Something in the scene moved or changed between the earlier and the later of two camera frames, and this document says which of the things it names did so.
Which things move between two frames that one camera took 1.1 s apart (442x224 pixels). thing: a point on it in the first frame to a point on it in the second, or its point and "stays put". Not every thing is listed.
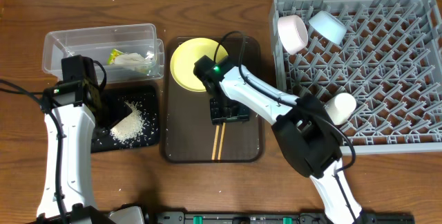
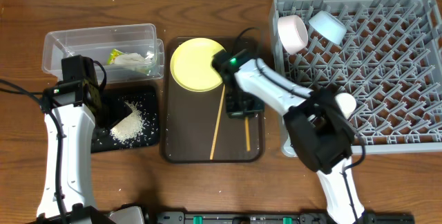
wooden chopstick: (221, 141) to (247, 134)
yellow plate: (184, 55) stays put
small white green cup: (340, 107) stays put
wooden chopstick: (217, 133) stays put
